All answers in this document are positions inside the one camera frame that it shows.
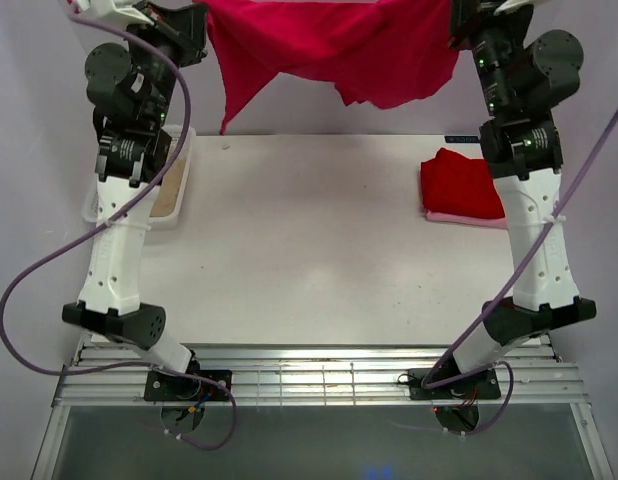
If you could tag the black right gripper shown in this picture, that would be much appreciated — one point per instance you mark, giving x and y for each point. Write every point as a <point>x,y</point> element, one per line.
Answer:
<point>471,16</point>

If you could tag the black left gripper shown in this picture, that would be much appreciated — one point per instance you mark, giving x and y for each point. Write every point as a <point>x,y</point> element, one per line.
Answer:
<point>184,28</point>

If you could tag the red t shirt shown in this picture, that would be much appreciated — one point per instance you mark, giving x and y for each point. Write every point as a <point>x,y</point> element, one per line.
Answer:
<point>386,53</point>
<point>454,184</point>

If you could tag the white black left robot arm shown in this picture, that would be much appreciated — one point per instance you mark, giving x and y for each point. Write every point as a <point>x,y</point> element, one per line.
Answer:
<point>130,88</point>

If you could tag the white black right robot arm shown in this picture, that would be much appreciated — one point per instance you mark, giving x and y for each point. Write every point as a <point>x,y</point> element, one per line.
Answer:
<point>521,84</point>

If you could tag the dark blue label sticker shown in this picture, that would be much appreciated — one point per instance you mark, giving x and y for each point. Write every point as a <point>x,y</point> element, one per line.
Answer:
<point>461,139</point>

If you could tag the folded red t shirt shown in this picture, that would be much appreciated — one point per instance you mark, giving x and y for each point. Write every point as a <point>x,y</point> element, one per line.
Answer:
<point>454,184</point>

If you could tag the beige t shirt in basket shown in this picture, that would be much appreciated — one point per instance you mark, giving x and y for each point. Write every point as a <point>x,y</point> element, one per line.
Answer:
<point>166,203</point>

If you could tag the white plastic basket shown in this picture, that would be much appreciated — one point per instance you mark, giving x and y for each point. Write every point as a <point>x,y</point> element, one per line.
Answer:
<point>90,206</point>

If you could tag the folded pink t shirt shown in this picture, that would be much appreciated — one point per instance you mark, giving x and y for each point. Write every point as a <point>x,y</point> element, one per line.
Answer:
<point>437,217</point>

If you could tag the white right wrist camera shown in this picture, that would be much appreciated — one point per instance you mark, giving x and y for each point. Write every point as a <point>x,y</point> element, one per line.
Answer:
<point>512,5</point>

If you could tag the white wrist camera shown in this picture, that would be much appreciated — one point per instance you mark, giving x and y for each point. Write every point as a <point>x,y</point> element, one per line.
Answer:
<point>110,12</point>
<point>512,5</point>

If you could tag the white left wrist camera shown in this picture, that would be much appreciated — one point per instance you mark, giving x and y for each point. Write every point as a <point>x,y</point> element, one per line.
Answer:
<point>110,12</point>

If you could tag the aluminium table edge rail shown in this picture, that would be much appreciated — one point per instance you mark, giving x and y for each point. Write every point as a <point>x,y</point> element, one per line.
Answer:
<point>322,376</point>

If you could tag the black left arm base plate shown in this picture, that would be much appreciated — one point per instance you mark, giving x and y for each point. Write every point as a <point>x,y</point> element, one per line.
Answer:
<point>160,387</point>

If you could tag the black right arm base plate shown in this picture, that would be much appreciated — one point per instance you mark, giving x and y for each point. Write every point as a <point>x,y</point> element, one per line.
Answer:
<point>482,386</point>

